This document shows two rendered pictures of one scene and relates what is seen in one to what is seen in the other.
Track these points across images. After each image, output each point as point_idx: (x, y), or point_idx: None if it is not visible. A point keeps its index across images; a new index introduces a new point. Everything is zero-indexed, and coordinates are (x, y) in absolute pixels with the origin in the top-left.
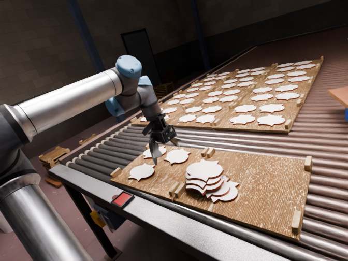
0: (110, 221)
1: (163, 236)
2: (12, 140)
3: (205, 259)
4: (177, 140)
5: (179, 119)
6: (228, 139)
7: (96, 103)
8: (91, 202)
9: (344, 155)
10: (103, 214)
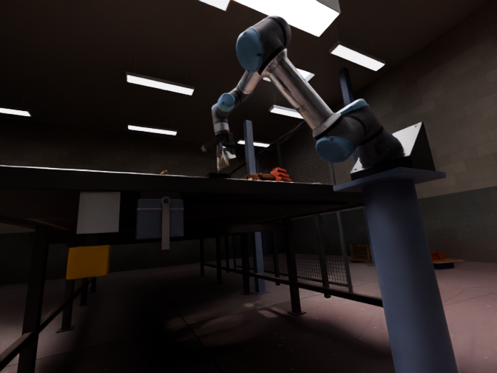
0: (183, 215)
1: (279, 188)
2: None
3: (310, 189)
4: (224, 166)
5: None
6: None
7: (257, 82)
8: (103, 211)
9: None
10: (174, 203)
